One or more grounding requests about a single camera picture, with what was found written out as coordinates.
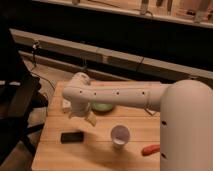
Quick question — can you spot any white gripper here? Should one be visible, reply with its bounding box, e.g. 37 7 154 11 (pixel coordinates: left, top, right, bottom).
70 101 97 126

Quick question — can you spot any black eraser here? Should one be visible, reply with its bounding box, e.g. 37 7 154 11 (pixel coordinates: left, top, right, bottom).
60 132 84 143

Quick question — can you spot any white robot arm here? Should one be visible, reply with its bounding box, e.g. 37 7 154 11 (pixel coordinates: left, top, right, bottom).
62 72 213 171

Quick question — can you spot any green bowl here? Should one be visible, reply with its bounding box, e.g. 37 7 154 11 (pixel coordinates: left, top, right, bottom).
91 103 114 112

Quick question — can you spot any white small bottle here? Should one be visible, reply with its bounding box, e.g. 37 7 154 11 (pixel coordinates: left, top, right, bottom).
62 99 71 113

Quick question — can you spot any orange carrot toy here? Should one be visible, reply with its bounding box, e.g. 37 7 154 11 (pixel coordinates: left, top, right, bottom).
141 145 160 156

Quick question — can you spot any black chair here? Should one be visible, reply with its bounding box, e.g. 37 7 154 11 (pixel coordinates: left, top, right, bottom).
0 12 48 166

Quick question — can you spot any black cable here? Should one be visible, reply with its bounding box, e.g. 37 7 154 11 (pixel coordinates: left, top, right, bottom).
30 41 56 92

